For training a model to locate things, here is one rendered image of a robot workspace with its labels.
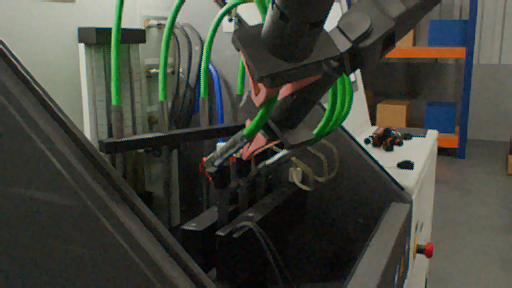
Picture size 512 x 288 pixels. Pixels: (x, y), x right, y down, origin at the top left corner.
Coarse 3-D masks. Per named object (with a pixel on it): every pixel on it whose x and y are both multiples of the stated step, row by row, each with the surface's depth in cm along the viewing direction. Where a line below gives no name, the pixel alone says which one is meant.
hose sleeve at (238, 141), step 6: (240, 132) 62; (234, 138) 63; (240, 138) 62; (246, 138) 61; (252, 138) 62; (228, 144) 64; (234, 144) 63; (240, 144) 62; (246, 144) 63; (222, 150) 65; (228, 150) 64; (234, 150) 64; (216, 156) 66; (222, 156) 65; (228, 156) 65; (216, 162) 66; (222, 162) 66
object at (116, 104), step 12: (120, 0) 79; (264, 0) 57; (120, 12) 80; (264, 12) 56; (120, 24) 81; (120, 36) 82; (276, 96) 57; (120, 108) 85; (264, 108) 58; (264, 120) 59; (252, 132) 61
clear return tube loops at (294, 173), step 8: (328, 144) 99; (336, 152) 99; (296, 160) 86; (336, 160) 99; (296, 168) 103; (304, 168) 86; (336, 168) 100; (296, 176) 95; (312, 176) 99; (328, 176) 101; (312, 184) 86
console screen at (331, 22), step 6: (336, 0) 154; (336, 6) 153; (330, 12) 146; (336, 12) 152; (342, 12) 160; (330, 18) 144; (336, 18) 151; (330, 24) 143; (354, 72) 162; (354, 78) 160; (354, 84) 159; (354, 90) 157; (324, 96) 127; (324, 102) 127
